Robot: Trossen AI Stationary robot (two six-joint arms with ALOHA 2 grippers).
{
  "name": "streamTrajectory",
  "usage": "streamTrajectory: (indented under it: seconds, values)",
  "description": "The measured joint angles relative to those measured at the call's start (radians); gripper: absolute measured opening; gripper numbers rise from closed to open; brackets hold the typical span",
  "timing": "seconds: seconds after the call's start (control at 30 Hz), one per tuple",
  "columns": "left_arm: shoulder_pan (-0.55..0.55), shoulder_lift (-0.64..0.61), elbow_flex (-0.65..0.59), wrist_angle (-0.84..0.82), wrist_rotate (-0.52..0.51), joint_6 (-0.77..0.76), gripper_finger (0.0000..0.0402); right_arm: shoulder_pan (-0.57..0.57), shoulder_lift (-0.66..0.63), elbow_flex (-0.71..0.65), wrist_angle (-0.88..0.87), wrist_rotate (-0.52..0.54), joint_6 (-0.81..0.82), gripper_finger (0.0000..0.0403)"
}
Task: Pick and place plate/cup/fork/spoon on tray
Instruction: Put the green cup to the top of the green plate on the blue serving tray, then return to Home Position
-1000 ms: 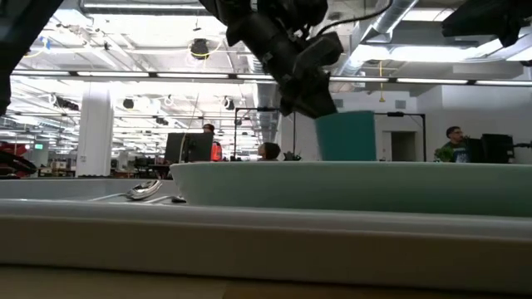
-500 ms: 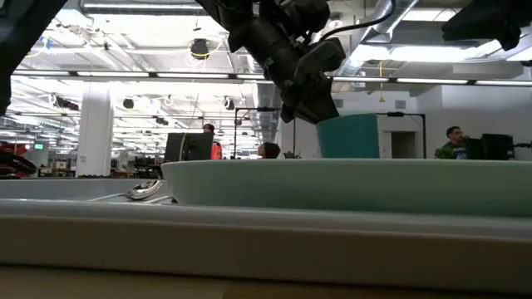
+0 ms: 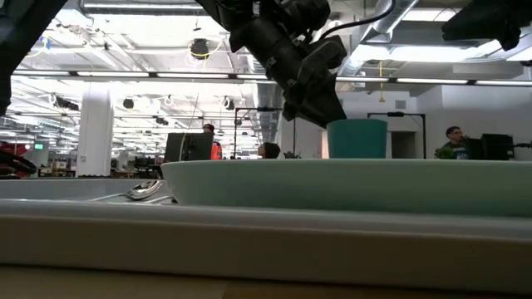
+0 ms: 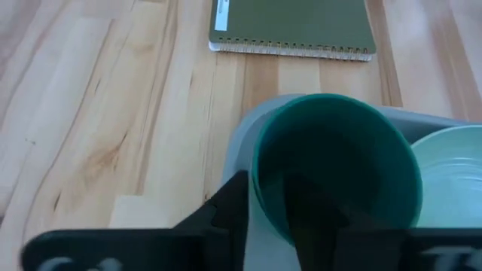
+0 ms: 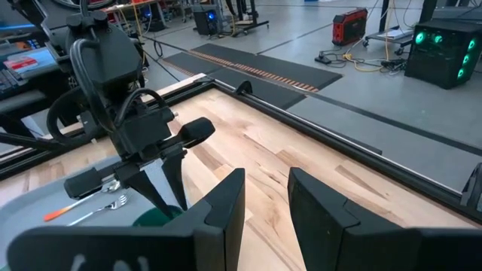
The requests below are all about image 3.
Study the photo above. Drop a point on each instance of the white pillar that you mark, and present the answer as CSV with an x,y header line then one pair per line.
x,y
95,128

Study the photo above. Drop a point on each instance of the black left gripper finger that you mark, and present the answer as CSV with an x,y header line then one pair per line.
x,y
328,56
320,104

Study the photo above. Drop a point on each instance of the green potted plant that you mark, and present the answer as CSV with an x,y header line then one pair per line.
x,y
444,153

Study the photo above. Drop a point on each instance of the red and black machine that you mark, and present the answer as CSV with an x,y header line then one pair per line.
x,y
12,148

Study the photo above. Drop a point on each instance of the long ceiling light strip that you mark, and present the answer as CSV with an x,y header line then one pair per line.
x,y
112,74

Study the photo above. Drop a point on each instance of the corrugated vertical duct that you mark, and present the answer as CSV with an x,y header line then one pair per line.
x,y
268,95

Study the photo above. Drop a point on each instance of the black ceiling device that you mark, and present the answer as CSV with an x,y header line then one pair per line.
x,y
199,47

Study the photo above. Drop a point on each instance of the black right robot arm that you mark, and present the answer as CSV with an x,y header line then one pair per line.
x,y
490,21

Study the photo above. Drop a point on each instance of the black metal frame stand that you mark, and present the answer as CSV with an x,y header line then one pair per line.
x,y
257,109
395,114

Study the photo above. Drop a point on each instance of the grey plastic tray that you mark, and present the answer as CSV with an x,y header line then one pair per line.
x,y
249,249

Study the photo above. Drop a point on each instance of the mint green plate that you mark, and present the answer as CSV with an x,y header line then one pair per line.
x,y
332,187

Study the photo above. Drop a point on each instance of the black office monitor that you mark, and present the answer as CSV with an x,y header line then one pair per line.
x,y
187,147
496,146

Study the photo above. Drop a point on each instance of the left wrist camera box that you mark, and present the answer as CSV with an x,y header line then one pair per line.
x,y
309,12

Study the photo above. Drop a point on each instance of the silver ceiling duct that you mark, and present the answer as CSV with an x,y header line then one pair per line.
x,y
401,18

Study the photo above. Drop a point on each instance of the dark green cup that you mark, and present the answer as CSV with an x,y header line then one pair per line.
x,y
357,141

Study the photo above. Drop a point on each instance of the person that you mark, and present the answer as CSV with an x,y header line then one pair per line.
x,y
215,151
455,137
271,151

